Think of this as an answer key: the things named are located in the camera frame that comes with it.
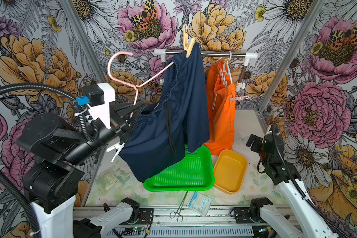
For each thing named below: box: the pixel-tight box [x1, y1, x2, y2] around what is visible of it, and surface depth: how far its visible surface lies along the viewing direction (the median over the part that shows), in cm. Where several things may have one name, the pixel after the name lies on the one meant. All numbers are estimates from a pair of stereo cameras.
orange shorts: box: [204, 59, 237, 156], surface depth 83 cm
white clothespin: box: [106, 141, 125, 163], surface depth 42 cm
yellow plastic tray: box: [213, 149, 248, 194], surface depth 92 cm
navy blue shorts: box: [118, 42, 210, 183], surface depth 53 cm
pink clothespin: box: [230, 96, 250, 101], surface depth 66 cm
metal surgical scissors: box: [169, 190, 189, 223], surface depth 77 cm
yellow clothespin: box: [182, 24, 195, 59], surface depth 39 cm
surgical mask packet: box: [186, 190, 212, 218], surface depth 79 cm
